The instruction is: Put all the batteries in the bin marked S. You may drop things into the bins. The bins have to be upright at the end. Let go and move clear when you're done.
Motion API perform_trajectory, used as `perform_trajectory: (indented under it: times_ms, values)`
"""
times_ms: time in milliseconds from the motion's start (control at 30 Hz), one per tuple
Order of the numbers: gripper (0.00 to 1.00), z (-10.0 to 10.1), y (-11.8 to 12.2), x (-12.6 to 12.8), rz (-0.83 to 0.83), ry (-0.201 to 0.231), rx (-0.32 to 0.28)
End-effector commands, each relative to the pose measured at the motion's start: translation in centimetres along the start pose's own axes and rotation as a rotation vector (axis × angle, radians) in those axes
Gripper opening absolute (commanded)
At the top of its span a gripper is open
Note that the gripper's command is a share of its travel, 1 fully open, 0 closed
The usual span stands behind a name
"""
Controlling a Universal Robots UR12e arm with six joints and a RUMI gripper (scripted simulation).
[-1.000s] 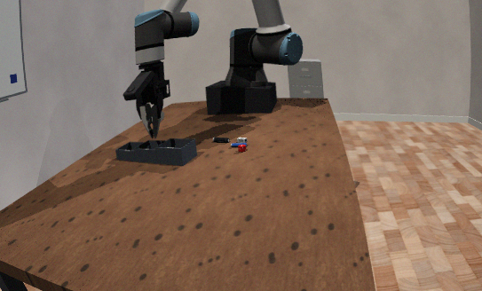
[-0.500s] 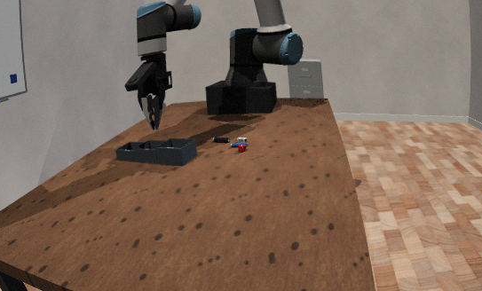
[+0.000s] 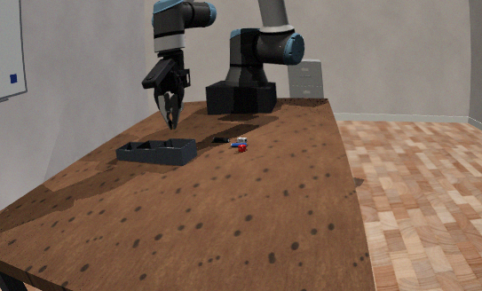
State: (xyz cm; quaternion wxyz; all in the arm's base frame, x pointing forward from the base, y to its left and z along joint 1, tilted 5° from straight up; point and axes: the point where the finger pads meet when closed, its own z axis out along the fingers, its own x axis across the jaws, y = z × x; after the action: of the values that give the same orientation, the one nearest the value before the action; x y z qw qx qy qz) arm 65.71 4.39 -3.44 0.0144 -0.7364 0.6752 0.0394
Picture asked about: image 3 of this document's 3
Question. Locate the black rack of three bins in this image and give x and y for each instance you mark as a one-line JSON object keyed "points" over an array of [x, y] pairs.
{"points": [[174, 151]]}

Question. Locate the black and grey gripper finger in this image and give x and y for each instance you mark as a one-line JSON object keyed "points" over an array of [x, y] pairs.
{"points": [[164, 105], [177, 103]]}

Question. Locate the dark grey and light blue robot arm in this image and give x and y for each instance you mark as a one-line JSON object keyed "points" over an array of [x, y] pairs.
{"points": [[249, 49]]}

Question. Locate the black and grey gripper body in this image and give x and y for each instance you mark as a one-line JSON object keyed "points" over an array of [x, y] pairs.
{"points": [[171, 80]]}

